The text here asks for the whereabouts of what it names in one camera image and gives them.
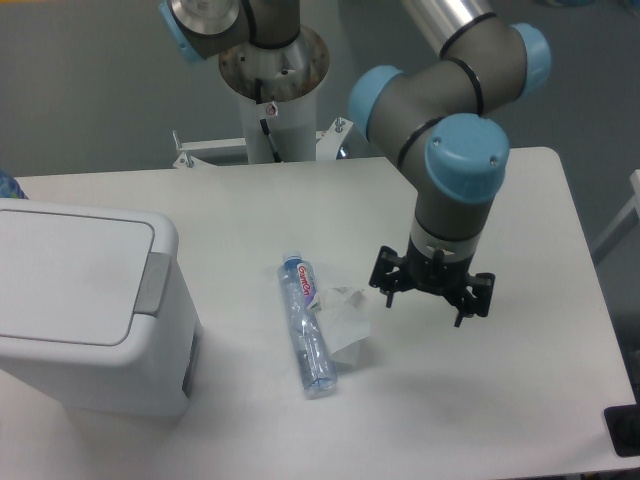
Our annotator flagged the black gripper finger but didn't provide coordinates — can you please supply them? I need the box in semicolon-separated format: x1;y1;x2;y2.
369;246;413;308
442;272;496;327

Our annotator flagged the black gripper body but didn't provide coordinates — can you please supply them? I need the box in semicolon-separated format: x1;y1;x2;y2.
402;237;473;298

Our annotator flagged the white push-lid trash can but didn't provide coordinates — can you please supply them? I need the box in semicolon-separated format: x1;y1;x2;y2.
1;199;202;416

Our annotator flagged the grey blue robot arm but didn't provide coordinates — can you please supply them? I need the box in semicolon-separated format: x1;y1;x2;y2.
159;1;551;319

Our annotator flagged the crumpled white tissue paper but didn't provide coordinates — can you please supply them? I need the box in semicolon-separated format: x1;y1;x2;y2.
307;287;372;370

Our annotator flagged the clear plastic water bottle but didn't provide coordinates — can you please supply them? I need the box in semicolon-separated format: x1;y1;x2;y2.
277;251;338;399

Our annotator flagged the black table clamp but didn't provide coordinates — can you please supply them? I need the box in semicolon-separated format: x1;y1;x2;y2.
604;404;639;458

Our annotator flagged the blue patterned object left edge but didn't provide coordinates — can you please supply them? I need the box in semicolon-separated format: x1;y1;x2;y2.
0;170;28;199

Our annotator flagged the white pedestal base frame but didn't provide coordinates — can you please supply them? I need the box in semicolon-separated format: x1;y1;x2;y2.
172;117;354;169

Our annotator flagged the white frame at right edge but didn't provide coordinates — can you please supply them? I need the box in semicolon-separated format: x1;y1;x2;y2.
591;169;639;265

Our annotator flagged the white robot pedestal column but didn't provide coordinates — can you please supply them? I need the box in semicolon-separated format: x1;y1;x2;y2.
218;26;330;144

